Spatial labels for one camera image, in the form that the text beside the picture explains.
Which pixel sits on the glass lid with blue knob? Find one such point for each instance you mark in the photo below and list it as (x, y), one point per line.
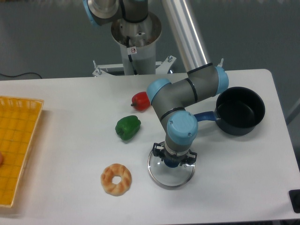
(166, 177)

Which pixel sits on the glazed ring bread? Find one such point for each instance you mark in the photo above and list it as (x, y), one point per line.
(116, 179)

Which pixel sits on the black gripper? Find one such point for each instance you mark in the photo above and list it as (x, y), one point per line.
(186, 157)

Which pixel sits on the black device at table edge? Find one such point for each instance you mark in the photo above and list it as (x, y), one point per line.
(295, 200)

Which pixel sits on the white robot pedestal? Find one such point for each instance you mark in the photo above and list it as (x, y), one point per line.
(137, 43)

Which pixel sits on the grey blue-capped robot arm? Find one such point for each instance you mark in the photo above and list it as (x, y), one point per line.
(170, 100)

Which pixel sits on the yellow woven basket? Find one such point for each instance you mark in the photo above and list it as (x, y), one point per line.
(18, 120)

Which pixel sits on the red bell pepper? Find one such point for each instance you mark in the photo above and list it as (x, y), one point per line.
(140, 101)

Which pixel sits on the dark blue saucepan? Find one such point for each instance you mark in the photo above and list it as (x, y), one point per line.
(238, 111)

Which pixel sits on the green bell pepper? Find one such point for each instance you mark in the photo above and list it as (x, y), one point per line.
(127, 127)

